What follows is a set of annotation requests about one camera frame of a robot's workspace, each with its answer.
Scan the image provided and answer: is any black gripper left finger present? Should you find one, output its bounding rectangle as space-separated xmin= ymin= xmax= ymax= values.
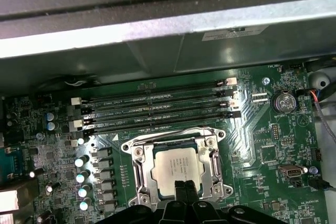
xmin=93 ymin=180 xmax=188 ymax=224

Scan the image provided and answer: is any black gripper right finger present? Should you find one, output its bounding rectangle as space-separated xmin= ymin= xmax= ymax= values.
xmin=185 ymin=178 xmax=290 ymax=224

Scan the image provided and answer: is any silver CPU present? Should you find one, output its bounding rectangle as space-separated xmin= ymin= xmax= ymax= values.
xmin=150 ymin=147 xmax=207 ymax=200

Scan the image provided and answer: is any metal wire locking lever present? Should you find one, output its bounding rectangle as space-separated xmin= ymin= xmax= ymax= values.
xmin=130 ymin=126 xmax=227 ymax=145

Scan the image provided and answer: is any CPU socket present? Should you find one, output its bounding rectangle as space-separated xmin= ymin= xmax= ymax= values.
xmin=121 ymin=125 xmax=235 ymax=209

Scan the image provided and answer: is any internal USB port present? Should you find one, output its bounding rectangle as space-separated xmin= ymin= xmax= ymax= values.
xmin=279 ymin=165 xmax=303 ymax=180

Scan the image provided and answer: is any green motherboard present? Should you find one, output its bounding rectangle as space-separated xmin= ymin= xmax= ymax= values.
xmin=0 ymin=65 xmax=328 ymax=224

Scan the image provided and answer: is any round coin cell battery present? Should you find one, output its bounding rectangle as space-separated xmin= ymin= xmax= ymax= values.
xmin=271 ymin=90 xmax=298 ymax=114

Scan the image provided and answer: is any black PC case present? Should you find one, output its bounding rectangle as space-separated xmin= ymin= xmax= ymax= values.
xmin=0 ymin=0 xmax=336 ymax=224

